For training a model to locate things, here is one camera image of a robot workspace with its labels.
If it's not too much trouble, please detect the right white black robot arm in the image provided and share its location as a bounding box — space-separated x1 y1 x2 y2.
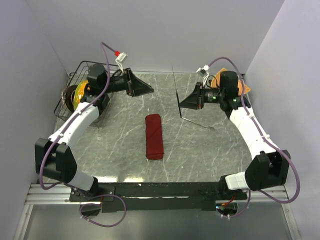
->
178 70 289 200

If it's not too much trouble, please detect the blue handled knife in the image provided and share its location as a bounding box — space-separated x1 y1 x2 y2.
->
171 65 182 119

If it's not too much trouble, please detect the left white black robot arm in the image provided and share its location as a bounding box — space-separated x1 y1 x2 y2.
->
34 63 154 201

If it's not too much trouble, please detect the purple cable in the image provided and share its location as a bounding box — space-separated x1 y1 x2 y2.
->
38 41 127 228
206 56 301 220

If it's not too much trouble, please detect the black wire dish rack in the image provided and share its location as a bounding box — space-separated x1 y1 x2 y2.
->
53 60 119 128

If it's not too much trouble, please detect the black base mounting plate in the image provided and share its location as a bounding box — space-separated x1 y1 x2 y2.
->
69 182 248 213

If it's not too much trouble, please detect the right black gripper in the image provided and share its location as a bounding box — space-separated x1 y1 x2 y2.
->
178 82 225 110

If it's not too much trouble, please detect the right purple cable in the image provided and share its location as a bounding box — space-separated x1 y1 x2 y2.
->
206 56 301 220

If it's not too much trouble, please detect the orange woven fan basket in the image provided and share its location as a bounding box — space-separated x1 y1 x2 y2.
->
209 68 251 96

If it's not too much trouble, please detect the dark red cloth napkin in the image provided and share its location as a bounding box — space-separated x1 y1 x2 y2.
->
145 113 164 160

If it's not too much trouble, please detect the aluminium extrusion rail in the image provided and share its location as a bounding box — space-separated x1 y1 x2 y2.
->
24 181 290 206

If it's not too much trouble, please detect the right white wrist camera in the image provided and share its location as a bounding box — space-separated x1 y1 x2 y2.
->
196 65 210 86

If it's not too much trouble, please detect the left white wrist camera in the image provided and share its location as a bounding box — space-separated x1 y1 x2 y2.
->
114 51 128 70

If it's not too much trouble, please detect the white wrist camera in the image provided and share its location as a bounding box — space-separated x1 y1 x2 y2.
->
114 51 128 70
196 65 210 86

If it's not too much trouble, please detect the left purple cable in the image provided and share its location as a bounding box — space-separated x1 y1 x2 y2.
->
38 41 127 228

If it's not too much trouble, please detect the yellow green plate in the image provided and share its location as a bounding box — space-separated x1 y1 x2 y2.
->
73 79 89 109

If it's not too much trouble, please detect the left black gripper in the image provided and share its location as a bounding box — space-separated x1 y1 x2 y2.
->
102 68 155 98

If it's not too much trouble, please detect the dark brown plate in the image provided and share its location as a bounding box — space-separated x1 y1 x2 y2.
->
61 85 77 113

